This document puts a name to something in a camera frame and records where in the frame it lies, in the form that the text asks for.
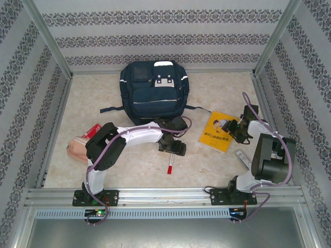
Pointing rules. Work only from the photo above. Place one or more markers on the white marker with red cap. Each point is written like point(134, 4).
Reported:
point(170, 165)

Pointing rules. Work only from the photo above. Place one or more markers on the yellow book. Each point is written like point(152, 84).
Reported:
point(214, 139)

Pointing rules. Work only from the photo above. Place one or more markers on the navy blue backpack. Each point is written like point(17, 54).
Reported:
point(155, 98)

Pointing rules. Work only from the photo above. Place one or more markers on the red booklet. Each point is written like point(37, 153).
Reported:
point(91, 130)

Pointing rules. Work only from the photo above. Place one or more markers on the pink pencil case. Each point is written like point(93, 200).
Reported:
point(77, 149)

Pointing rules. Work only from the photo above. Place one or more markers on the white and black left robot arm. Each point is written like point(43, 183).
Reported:
point(142, 134)

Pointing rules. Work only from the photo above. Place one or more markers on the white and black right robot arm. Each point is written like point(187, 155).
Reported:
point(271, 160)

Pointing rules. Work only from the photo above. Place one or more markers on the white ruler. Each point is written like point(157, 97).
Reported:
point(243, 158)

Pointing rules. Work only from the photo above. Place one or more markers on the small circuit board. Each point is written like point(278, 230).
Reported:
point(99, 213)
point(236, 213)

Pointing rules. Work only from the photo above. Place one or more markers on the grey metal sheet panel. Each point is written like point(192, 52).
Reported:
point(165, 235)

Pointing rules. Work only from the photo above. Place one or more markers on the aluminium frame side bar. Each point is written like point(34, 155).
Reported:
point(261, 90)
point(56, 129)

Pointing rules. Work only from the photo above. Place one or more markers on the aluminium mounting rail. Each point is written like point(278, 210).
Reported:
point(160, 193)

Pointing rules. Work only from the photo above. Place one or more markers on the long aluminium frame bar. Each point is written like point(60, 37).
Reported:
point(219, 71)

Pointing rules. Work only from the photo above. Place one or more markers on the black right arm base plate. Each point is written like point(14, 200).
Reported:
point(217, 197)

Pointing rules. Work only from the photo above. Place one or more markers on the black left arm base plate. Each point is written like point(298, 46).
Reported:
point(111, 197)

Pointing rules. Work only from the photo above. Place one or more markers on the aluminium frame post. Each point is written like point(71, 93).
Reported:
point(48, 38)
point(277, 38)

